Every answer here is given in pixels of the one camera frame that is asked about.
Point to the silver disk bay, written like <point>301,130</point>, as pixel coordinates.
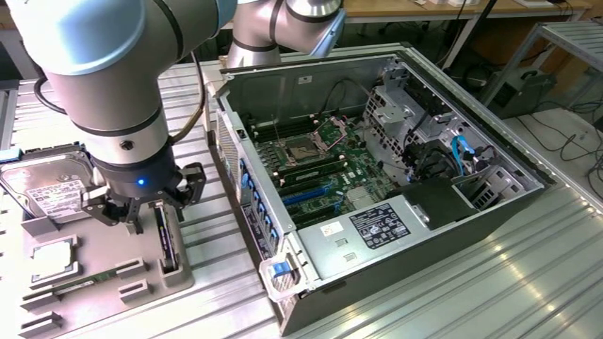
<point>499,183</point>

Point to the silver drive cage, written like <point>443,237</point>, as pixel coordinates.
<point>391,116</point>

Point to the black floor device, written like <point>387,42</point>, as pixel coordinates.
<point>523,95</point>

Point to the graphics card with fan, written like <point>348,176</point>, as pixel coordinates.
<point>166,240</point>

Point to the blue card retention clip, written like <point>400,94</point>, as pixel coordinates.
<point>272,236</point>
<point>264,217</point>
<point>242,174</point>
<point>256,199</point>

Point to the wooden desk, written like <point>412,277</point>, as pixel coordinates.
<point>424,10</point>

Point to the blue expansion slot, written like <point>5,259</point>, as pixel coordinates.
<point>305,196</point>

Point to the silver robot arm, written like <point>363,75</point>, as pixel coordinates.
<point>93,53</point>

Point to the metal slat shelf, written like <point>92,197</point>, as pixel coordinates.
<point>579,39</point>

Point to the hard disk with blue caddy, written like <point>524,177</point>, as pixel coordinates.
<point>41,183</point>

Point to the black plastic shroud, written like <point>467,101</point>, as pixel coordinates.
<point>437,205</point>

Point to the open black PC case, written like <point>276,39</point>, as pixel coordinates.
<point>471,240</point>

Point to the grey aluminium frame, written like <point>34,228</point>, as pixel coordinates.
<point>8,106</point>

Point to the black RAM slot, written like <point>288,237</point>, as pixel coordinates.
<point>282,125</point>
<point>286,132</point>

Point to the blue case latch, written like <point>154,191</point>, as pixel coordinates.
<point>278,268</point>

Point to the green RAM stick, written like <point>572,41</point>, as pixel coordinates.
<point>86,281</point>

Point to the metal socket cover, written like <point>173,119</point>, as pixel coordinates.
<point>332,130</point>

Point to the grey parts rack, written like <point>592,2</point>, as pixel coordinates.
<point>102,254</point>

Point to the thin locking lever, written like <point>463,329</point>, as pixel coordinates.
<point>277,130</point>

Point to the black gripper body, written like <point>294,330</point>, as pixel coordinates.
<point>136,183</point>

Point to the silver chipset heat sink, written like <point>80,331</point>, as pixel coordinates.
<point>361,196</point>

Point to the silver CPU chip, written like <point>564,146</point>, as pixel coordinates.
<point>52,261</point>

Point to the silver power supply unit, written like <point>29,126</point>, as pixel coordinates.
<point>329,254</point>

